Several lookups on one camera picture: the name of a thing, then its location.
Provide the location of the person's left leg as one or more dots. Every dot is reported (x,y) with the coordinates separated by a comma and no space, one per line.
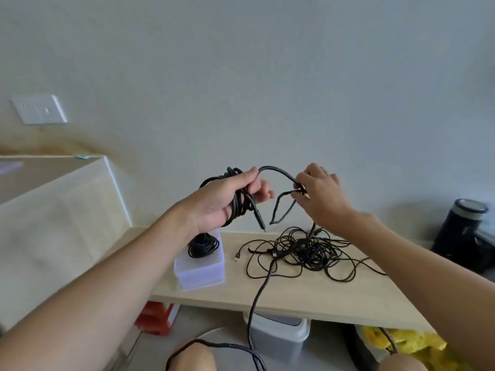
(193,357)

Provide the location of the clear plastic storage box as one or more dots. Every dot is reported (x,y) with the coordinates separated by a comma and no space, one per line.
(199,272)

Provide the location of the person's right forearm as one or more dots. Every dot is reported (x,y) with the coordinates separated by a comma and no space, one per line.
(417,274)

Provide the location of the light wooden cabinet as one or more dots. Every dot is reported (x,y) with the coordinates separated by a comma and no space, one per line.
(58,224)

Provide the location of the white wall switch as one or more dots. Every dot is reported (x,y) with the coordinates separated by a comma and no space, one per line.
(38,108)

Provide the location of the red plastic stool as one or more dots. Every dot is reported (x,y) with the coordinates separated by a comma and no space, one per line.
(156,318)

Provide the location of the small teal tag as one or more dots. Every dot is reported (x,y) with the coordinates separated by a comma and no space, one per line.
(82,156)

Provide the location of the person's right hand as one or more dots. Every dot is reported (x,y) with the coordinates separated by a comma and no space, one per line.
(326,198)

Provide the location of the person's left thumb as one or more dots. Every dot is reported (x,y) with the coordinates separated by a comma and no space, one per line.
(243,177)

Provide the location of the person's leg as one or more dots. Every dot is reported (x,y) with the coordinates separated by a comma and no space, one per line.
(402,363)
(193,357)

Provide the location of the person's right leg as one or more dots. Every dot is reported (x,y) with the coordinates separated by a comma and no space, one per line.
(402,363)

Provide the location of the dark cylindrical appliance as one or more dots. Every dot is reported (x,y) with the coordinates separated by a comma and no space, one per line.
(460,235)

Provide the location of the person's left forearm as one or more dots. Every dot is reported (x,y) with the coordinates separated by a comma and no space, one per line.
(104,282)

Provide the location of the person's left hand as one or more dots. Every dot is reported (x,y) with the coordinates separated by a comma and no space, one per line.
(210,202)

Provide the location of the white plastic waste bin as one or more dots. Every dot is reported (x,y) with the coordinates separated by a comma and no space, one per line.
(276,338)

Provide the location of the yellow plush toy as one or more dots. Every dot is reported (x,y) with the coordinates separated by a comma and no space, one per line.
(415,341)

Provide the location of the person's right thumb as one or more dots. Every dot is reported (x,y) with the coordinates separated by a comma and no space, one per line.
(302,200)

